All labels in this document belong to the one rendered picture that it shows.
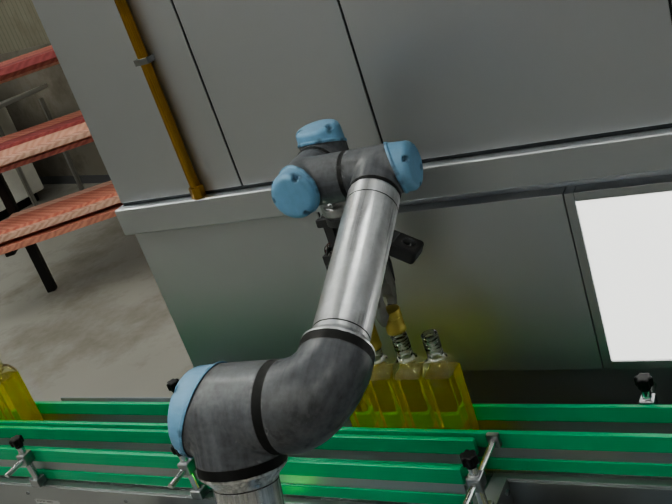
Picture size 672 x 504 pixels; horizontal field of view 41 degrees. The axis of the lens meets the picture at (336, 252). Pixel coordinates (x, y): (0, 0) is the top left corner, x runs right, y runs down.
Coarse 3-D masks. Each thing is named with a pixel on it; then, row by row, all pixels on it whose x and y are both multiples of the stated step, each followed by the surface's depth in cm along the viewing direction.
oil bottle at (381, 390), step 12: (384, 360) 160; (372, 372) 160; (384, 372) 159; (372, 384) 161; (384, 384) 160; (372, 396) 162; (384, 396) 161; (396, 396) 161; (384, 408) 162; (396, 408) 161; (384, 420) 164; (396, 420) 163
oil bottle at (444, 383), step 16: (432, 368) 154; (448, 368) 153; (432, 384) 155; (448, 384) 154; (464, 384) 158; (432, 400) 157; (448, 400) 155; (464, 400) 157; (448, 416) 157; (464, 416) 157
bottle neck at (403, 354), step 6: (396, 336) 158; (402, 336) 156; (396, 342) 156; (402, 342) 156; (408, 342) 157; (396, 348) 156; (402, 348) 156; (408, 348) 156; (402, 354) 157; (408, 354) 157; (402, 360) 157; (408, 360) 157
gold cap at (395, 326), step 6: (390, 306) 155; (396, 306) 155; (390, 312) 153; (396, 312) 153; (390, 318) 153; (396, 318) 154; (402, 318) 155; (390, 324) 154; (396, 324) 154; (402, 324) 155; (390, 330) 155; (396, 330) 154; (402, 330) 155
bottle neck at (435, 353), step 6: (426, 330) 155; (432, 330) 154; (426, 336) 155; (432, 336) 152; (438, 336) 153; (426, 342) 153; (432, 342) 153; (438, 342) 153; (426, 348) 154; (432, 348) 153; (438, 348) 153; (432, 354) 154; (438, 354) 154; (432, 360) 154; (438, 360) 154
